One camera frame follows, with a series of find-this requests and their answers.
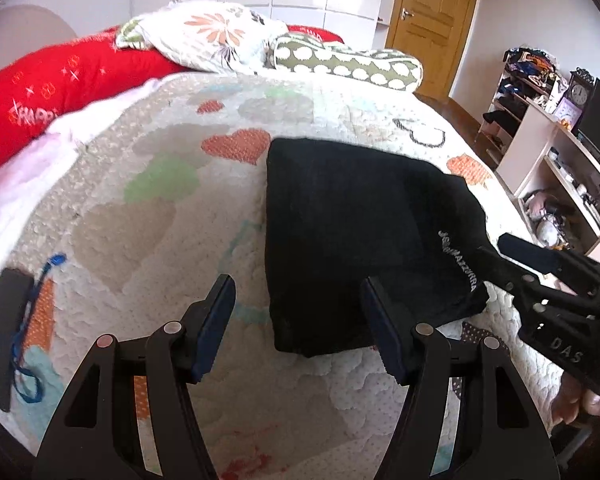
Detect floral white pillow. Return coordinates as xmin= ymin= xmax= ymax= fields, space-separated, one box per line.
xmin=116 ymin=0 xmax=288 ymax=74

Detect long red bolster pillow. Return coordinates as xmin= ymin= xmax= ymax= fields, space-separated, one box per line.
xmin=0 ymin=24 xmax=346 ymax=177

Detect black phone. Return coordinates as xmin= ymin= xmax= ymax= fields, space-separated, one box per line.
xmin=0 ymin=268 xmax=34 ymax=413

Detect wooden door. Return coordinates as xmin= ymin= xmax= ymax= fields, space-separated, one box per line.
xmin=386 ymin=0 xmax=477 ymax=102

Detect beige rounded headboard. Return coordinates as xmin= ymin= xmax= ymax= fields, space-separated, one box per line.
xmin=0 ymin=4 xmax=76 ymax=70

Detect patchwork heart quilt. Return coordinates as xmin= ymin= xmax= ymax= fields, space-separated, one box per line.
xmin=0 ymin=70 xmax=556 ymax=480

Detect blue clicker with lanyard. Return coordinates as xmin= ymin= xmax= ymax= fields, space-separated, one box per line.
xmin=9 ymin=252 xmax=68 ymax=404

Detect person right hand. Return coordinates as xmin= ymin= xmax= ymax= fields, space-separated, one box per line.
xmin=550 ymin=372 xmax=600 ymax=426

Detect pink bed sheet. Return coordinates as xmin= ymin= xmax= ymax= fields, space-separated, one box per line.
xmin=0 ymin=79 xmax=163 ymax=266

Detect green white dotted pillow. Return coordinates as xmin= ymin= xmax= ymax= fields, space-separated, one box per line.
xmin=270 ymin=32 xmax=424 ymax=93

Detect dark table clock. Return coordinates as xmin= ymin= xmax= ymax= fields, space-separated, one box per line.
xmin=566 ymin=67 xmax=595 ymax=128

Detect black pants with white logo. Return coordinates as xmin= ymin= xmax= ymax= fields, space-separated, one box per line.
xmin=265 ymin=138 xmax=489 ymax=358

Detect white shelf unit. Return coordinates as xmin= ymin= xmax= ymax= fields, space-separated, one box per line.
xmin=476 ymin=46 xmax=600 ymax=262

